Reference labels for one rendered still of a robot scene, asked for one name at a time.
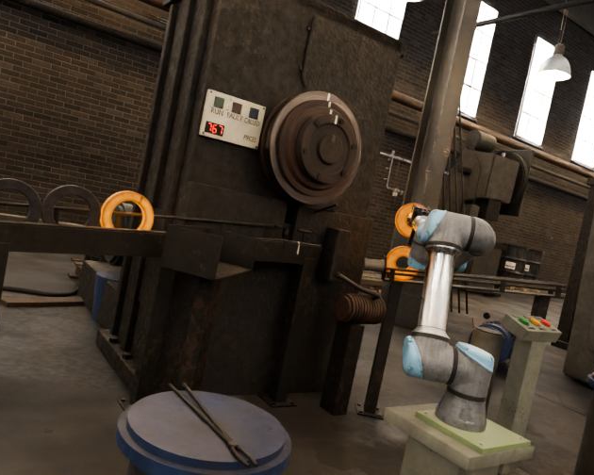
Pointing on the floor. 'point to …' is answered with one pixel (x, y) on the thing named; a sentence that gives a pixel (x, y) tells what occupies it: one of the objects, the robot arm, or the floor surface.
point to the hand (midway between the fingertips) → (413, 216)
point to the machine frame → (250, 184)
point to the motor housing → (348, 348)
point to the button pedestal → (521, 378)
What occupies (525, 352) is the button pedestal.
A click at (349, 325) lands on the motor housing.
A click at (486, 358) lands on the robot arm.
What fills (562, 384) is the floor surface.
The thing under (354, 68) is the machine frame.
